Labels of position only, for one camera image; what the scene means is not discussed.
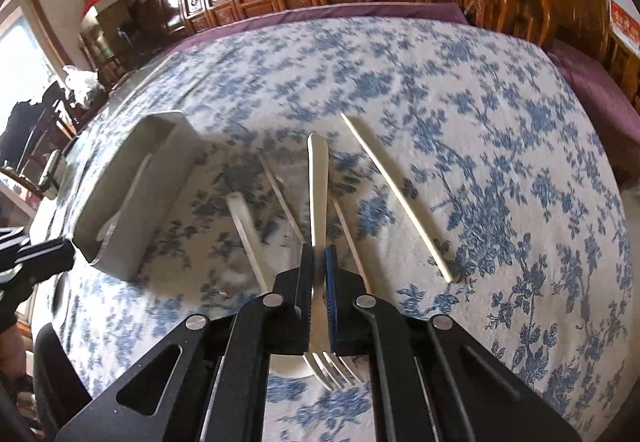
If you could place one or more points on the red sign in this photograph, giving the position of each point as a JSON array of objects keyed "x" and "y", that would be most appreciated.
[{"x": 625, "y": 22}]

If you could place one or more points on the blue floral tablecloth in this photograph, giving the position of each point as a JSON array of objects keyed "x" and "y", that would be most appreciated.
[{"x": 450, "y": 122}]

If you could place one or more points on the dark wooden chair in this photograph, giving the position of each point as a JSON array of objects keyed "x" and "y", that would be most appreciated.
[{"x": 30, "y": 122}]

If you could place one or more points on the long purple seat cushion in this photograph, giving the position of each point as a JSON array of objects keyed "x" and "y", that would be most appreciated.
[{"x": 350, "y": 11}]

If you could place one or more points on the light wooden chopstick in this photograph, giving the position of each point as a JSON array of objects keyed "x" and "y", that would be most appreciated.
[
  {"x": 395, "y": 192},
  {"x": 350, "y": 242},
  {"x": 282, "y": 199}
]

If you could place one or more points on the dark glass cabinet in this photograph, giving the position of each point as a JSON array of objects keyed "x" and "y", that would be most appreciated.
[{"x": 115, "y": 47}]

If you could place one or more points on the metal fork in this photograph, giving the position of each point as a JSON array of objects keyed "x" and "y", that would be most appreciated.
[{"x": 318, "y": 192}]

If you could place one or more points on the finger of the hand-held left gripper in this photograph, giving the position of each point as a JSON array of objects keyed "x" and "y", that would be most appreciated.
[{"x": 47, "y": 258}]

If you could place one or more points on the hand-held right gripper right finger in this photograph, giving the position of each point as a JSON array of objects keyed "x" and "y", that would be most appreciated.
[{"x": 331, "y": 282}]

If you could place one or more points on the black chair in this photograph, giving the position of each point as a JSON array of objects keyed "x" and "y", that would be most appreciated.
[{"x": 55, "y": 372}]

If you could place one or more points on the white rectangular utensil box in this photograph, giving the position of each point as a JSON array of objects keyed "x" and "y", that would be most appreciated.
[{"x": 165, "y": 202}]

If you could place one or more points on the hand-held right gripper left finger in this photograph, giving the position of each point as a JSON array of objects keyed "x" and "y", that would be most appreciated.
[{"x": 306, "y": 272}]

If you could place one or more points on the white plastic bag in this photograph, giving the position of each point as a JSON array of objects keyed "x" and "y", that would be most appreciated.
[{"x": 82, "y": 85}]

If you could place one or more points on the window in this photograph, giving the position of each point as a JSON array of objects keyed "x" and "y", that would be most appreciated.
[{"x": 25, "y": 57}]

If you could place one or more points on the short purple seat cushion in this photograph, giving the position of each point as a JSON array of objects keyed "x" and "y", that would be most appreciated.
[{"x": 600, "y": 92}]

